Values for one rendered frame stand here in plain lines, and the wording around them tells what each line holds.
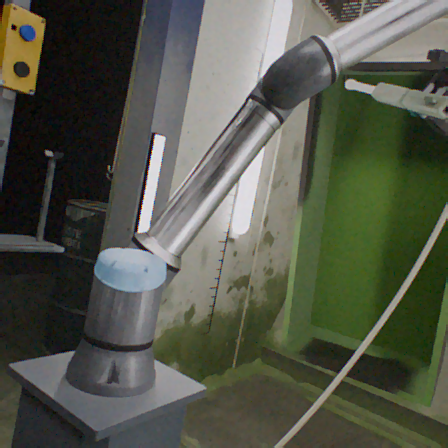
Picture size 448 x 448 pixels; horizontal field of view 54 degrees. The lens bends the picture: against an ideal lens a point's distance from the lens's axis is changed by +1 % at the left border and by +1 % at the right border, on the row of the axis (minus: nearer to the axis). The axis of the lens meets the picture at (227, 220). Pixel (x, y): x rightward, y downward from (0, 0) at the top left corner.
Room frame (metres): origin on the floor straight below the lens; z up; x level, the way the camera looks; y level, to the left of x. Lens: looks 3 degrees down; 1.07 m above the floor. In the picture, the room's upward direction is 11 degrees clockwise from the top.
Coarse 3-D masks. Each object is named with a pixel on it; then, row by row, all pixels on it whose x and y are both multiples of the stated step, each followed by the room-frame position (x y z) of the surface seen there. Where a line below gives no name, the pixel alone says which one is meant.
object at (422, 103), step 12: (348, 84) 1.53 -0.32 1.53; (360, 84) 1.48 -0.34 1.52; (384, 84) 1.36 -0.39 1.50; (384, 96) 1.33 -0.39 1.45; (396, 96) 1.28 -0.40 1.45; (408, 96) 1.24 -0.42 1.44; (420, 96) 1.20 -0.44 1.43; (432, 96) 1.16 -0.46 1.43; (444, 96) 1.13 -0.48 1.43; (408, 108) 1.25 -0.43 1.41; (420, 108) 1.18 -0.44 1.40; (432, 108) 1.14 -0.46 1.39; (444, 108) 1.12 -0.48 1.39; (432, 120) 1.25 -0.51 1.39; (444, 120) 1.14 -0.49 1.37; (444, 132) 1.27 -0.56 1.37
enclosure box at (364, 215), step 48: (336, 96) 1.95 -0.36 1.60; (336, 144) 2.02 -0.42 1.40; (384, 144) 1.92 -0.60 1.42; (432, 144) 1.82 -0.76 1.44; (336, 192) 2.05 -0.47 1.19; (384, 192) 1.93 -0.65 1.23; (432, 192) 1.84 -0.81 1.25; (336, 240) 2.07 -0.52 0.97; (384, 240) 1.95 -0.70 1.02; (288, 288) 1.84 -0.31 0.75; (336, 288) 2.09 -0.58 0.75; (384, 288) 1.98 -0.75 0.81; (432, 288) 1.87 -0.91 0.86; (288, 336) 1.94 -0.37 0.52; (336, 336) 2.08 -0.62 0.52; (384, 336) 2.00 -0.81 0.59; (432, 336) 1.89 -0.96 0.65; (384, 384) 1.67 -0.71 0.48; (432, 384) 1.58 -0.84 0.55
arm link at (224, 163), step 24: (264, 96) 1.09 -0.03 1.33; (240, 120) 1.10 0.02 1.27; (264, 120) 1.09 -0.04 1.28; (216, 144) 1.11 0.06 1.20; (240, 144) 1.09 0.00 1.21; (264, 144) 1.12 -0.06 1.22; (216, 168) 1.08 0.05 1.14; (240, 168) 1.10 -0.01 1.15; (192, 192) 1.08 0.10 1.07; (216, 192) 1.09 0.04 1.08; (168, 216) 1.08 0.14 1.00; (192, 216) 1.08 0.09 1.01; (144, 240) 1.07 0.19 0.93; (168, 240) 1.07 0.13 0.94; (192, 240) 1.12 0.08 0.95; (168, 264) 1.07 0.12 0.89
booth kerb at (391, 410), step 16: (272, 352) 2.78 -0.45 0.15; (288, 368) 2.70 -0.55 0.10; (304, 368) 2.64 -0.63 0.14; (320, 384) 2.57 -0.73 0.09; (352, 384) 2.47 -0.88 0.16; (352, 400) 2.46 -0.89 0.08; (368, 400) 2.41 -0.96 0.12; (384, 400) 2.36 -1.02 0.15; (384, 416) 2.35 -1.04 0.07; (400, 416) 2.30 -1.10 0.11; (416, 416) 2.26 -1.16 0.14; (416, 432) 2.25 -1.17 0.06; (432, 432) 2.21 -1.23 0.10
